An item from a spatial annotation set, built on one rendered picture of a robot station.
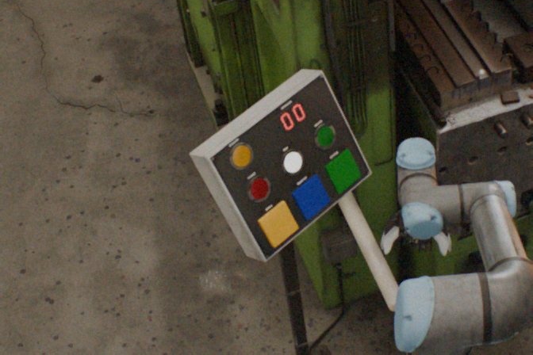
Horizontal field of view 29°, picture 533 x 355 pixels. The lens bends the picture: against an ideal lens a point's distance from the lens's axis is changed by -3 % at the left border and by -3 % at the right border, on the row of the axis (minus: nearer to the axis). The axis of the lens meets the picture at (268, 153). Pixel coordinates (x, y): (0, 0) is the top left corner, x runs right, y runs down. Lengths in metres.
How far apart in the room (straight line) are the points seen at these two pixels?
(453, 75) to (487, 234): 0.83
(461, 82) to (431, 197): 0.65
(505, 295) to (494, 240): 0.20
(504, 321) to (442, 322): 0.10
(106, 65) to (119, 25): 0.24
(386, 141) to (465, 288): 1.26
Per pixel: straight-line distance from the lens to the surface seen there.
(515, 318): 1.66
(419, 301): 1.64
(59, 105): 4.17
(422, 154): 2.05
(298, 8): 2.43
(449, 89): 2.61
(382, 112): 2.78
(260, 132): 2.27
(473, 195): 2.01
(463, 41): 2.72
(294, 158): 2.32
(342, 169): 2.39
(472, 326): 1.65
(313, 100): 2.34
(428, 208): 1.99
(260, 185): 2.28
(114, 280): 3.57
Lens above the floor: 2.83
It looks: 48 degrees down
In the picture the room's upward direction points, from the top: 9 degrees counter-clockwise
